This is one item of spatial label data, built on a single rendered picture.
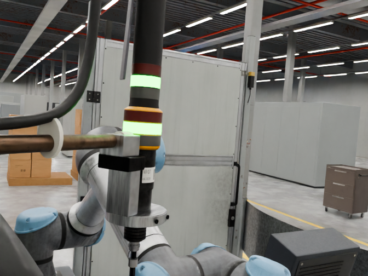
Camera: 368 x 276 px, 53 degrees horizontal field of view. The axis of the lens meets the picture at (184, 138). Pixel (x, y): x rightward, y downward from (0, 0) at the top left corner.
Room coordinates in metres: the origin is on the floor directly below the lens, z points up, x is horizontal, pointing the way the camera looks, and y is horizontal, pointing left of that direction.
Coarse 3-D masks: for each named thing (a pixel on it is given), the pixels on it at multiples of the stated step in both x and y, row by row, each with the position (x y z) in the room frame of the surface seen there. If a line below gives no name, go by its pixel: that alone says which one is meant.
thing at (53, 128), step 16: (96, 0) 0.33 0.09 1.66; (96, 16) 0.33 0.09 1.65; (96, 32) 0.33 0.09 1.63; (80, 80) 0.32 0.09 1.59; (80, 96) 0.32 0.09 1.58; (48, 112) 0.29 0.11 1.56; (64, 112) 0.30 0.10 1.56; (0, 128) 0.25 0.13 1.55; (16, 128) 0.27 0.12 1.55; (48, 128) 0.30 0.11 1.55
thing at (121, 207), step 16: (128, 144) 0.37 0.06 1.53; (112, 160) 0.37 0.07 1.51; (128, 160) 0.37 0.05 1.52; (144, 160) 0.39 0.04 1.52; (112, 176) 0.39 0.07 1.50; (128, 176) 0.38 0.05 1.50; (112, 192) 0.39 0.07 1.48; (128, 192) 0.38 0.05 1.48; (112, 208) 0.39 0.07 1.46; (128, 208) 0.38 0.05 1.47; (160, 208) 0.43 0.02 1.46; (128, 224) 0.38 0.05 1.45; (144, 224) 0.39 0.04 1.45; (160, 224) 0.40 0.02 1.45
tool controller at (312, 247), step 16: (272, 240) 1.03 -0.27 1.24; (288, 240) 1.02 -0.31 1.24; (304, 240) 1.03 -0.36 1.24; (320, 240) 1.05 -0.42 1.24; (336, 240) 1.07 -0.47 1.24; (272, 256) 1.02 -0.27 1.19; (288, 256) 0.97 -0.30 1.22; (304, 256) 0.96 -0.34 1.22; (320, 256) 0.99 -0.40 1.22; (336, 256) 1.02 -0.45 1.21; (352, 256) 1.06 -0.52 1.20; (304, 272) 0.97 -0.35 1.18; (320, 272) 1.00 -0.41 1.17; (336, 272) 1.04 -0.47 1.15
